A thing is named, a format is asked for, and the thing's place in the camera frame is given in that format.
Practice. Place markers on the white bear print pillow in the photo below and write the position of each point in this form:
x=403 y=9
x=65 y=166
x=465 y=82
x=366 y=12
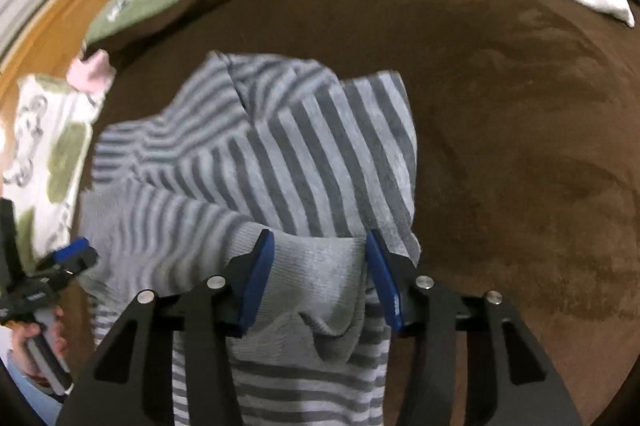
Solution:
x=53 y=128

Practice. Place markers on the grey striped zip hoodie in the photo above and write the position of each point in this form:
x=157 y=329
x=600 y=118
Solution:
x=253 y=143

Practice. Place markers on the person's left hand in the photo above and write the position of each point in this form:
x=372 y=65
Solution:
x=22 y=359

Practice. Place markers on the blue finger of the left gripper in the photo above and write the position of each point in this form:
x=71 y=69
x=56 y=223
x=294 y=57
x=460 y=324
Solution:
x=61 y=266

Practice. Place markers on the pink cloth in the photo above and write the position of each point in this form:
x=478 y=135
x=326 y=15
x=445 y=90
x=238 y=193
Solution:
x=93 y=75

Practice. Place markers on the wooden headboard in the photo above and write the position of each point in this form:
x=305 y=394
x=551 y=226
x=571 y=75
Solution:
x=48 y=44

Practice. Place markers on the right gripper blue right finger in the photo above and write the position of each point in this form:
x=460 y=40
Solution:
x=511 y=379

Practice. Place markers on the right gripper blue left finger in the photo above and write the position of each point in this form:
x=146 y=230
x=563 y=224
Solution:
x=128 y=380

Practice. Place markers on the brown bed sheet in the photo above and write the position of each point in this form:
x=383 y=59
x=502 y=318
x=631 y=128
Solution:
x=527 y=115

